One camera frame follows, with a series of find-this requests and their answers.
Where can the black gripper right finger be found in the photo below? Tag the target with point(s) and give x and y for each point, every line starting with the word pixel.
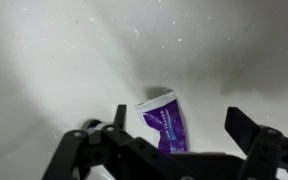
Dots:
pixel 267 150

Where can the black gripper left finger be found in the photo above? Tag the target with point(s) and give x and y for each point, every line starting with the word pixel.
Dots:
pixel 84 156

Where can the purple white toothpaste tube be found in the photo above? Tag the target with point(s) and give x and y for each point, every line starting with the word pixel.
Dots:
pixel 167 123

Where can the white ceramic sink basin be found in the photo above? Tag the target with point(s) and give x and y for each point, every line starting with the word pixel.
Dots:
pixel 67 60

